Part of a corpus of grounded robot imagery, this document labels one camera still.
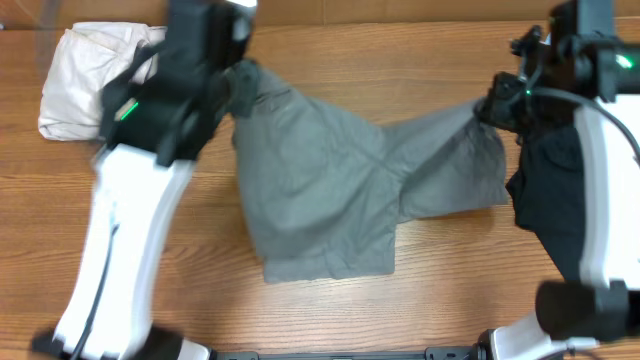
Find grey shorts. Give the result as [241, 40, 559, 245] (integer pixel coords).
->
[229, 61, 507, 283]

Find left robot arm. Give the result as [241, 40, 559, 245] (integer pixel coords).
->
[31, 1, 257, 360]

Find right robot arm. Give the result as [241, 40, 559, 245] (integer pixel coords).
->
[468, 1, 639, 359]

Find black t-shirt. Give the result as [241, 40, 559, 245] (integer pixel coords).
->
[506, 126, 586, 281]

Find folded beige shorts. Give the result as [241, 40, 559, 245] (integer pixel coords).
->
[38, 22, 166, 141]

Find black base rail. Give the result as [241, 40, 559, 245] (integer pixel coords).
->
[214, 345, 492, 360]

